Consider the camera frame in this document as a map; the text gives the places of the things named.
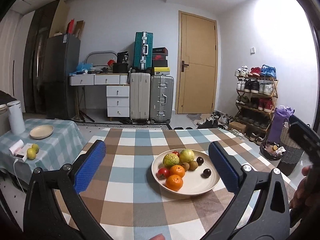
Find wooden shoe rack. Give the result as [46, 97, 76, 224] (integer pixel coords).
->
[234, 64, 278, 145]

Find wooden door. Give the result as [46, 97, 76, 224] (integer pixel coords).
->
[175, 11, 218, 114]

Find woven basket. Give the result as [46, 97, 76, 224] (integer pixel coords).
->
[277, 119, 304, 176]

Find purple bag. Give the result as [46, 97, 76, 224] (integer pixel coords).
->
[267, 105, 295, 144]

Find teal suitcase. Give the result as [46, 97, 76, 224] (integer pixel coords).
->
[133, 31, 153, 70]

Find beige suitcase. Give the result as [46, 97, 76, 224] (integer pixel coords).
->
[130, 73, 150, 122]

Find white drawer desk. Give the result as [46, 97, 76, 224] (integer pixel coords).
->
[69, 73, 130, 118]

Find large cream plate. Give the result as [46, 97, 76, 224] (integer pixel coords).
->
[151, 148, 220, 196]

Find white kettle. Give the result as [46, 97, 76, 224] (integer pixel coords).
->
[7, 100, 25, 135]

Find orange tangerine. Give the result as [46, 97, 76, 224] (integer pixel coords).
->
[165, 174, 183, 191]
[169, 165, 185, 178]

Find dark plum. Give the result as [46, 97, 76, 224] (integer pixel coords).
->
[196, 157, 204, 166]
[202, 168, 212, 178]

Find teal checkered side tablecloth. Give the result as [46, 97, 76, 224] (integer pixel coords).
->
[1, 119, 87, 184]

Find silver grey suitcase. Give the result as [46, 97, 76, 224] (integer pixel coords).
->
[149, 75, 174, 124]

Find stacked shoe boxes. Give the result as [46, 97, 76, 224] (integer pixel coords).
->
[151, 47, 170, 75]

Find black refrigerator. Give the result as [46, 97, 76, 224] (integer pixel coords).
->
[42, 34, 80, 120]

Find white charging cable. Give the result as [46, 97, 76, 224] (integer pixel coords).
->
[12, 157, 26, 193]

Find person's hand on other gripper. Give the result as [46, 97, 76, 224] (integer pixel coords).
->
[289, 165, 320, 209]

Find dark round trash basket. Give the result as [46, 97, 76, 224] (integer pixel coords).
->
[260, 141, 286, 161]

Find yellow-green fruit on side table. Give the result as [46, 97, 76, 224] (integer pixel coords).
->
[27, 147, 37, 160]

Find white power bank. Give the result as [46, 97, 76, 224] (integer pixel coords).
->
[14, 143, 32, 163]

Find smooth yellow-green fruit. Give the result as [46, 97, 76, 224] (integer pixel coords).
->
[179, 148, 195, 163]

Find small cream side plate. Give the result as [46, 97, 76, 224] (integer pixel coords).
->
[29, 125, 54, 140]

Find checkered brown blue tablecloth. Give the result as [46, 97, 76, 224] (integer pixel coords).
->
[80, 127, 273, 239]

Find wrinkled yellow-green fruit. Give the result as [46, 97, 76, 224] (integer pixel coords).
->
[162, 153, 180, 167]

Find brown kiwi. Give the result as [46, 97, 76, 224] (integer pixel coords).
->
[189, 160, 199, 171]
[181, 163, 190, 171]

